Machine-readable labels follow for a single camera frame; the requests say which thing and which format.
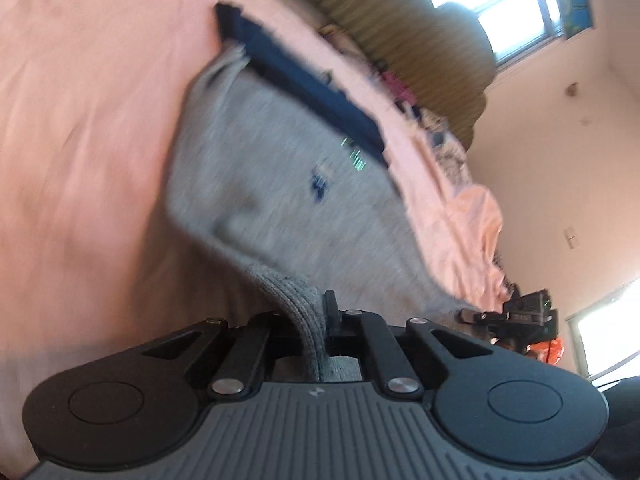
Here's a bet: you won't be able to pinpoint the dark cloth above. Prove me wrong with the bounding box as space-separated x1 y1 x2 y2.
591 377 640 480

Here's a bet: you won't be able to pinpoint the white blue patterned clothes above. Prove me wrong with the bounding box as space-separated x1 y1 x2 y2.
417 110 473 191

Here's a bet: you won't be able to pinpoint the pink bed sheet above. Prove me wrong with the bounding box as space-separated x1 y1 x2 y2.
0 0 507 466

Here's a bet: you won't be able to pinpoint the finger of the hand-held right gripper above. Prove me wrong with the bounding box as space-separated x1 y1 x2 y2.
459 309 507 327

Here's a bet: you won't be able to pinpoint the olive padded headboard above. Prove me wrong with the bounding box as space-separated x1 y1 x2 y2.
267 0 497 152

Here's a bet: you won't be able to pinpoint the magenta cloth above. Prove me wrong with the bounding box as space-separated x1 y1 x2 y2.
381 71 415 106

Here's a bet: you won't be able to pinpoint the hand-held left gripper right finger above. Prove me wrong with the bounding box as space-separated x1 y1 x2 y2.
322 290 497 402

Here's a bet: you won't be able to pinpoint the bright window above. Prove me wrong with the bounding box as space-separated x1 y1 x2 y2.
385 0 566 67

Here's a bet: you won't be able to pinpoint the orange cloth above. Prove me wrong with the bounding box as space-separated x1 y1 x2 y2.
526 337 566 367

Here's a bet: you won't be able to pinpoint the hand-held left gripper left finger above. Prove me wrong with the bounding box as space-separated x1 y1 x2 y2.
140 310 287 402

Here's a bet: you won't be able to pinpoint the glass balcony door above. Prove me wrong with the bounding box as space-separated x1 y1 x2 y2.
566 276 640 382

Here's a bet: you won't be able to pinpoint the grey sweater with navy sleeves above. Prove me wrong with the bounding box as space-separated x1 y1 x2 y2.
164 2 482 384

